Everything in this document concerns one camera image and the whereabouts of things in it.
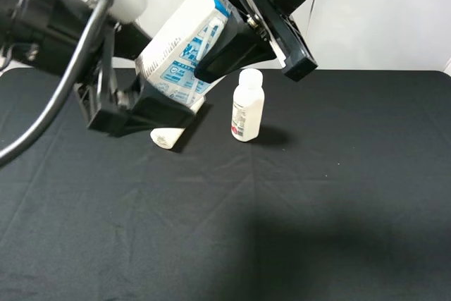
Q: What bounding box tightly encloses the black tablecloth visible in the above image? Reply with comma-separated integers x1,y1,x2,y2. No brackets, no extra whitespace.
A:
1,70,450,300

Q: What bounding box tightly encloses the blue white milk carton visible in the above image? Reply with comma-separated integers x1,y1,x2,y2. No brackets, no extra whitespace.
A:
135,0,232,107

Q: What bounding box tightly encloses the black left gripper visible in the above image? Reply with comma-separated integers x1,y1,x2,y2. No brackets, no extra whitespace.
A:
45,0,195,137

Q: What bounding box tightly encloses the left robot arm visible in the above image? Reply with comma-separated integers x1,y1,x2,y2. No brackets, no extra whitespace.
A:
1,0,195,137

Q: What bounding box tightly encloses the white tube bottle lying down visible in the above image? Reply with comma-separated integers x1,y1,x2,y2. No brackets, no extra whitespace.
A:
149,96,206,149

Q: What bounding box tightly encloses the white plastic bottle upright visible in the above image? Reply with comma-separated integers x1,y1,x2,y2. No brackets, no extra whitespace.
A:
231,68,265,142

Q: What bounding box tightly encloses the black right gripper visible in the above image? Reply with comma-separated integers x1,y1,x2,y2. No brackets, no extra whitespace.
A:
194,0,318,83

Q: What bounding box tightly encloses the grey cable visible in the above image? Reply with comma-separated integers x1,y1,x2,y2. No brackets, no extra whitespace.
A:
0,0,113,170

